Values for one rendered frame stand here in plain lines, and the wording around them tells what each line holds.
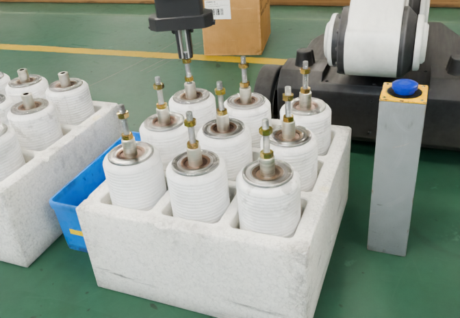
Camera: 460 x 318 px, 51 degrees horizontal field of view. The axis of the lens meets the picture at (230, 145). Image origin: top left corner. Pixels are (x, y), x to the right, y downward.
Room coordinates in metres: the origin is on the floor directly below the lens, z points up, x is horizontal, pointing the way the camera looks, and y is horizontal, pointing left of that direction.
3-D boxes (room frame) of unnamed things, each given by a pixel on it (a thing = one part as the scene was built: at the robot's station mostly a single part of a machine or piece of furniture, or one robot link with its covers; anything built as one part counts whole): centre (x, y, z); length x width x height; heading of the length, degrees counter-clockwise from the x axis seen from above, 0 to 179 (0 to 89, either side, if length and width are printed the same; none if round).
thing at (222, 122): (0.75, 0.01, 0.26); 0.02 x 0.02 x 0.03
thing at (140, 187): (0.69, 0.16, 0.16); 0.10 x 0.10 x 0.18
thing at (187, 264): (0.75, 0.01, 0.09); 0.39 x 0.39 x 0.18; 66
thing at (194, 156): (0.65, 0.06, 0.26); 0.02 x 0.02 x 0.03
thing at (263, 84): (1.18, -0.12, 0.10); 0.20 x 0.05 x 0.20; 157
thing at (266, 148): (0.60, -0.05, 0.30); 0.01 x 0.01 x 0.08
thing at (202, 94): (0.91, 0.07, 0.25); 0.08 x 0.08 x 0.01
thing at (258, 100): (0.86, -0.04, 0.25); 0.08 x 0.08 x 0.01
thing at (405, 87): (0.71, -0.29, 0.32); 0.04 x 0.04 x 0.02
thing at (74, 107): (1.04, 0.36, 0.16); 0.10 x 0.10 x 0.18
